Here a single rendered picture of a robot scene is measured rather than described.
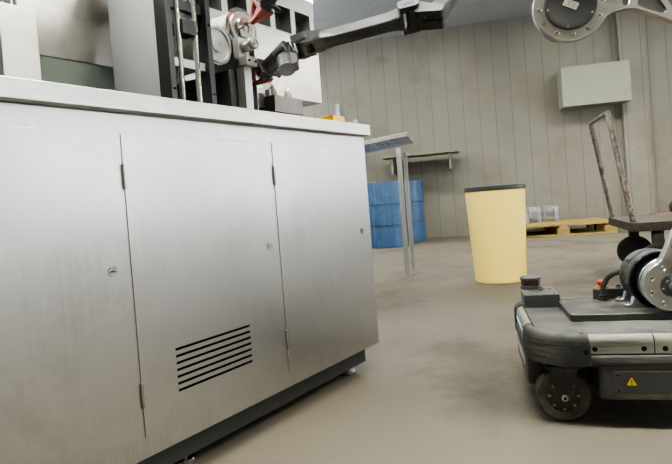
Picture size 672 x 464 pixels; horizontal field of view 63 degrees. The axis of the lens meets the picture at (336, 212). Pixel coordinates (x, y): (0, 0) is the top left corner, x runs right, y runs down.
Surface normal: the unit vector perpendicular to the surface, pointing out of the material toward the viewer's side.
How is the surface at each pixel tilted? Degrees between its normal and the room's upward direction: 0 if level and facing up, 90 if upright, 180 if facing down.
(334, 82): 90
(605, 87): 90
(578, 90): 90
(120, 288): 90
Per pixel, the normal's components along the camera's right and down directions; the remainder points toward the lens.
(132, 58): -0.57, 0.06
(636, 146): -0.23, 0.04
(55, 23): 0.82, -0.05
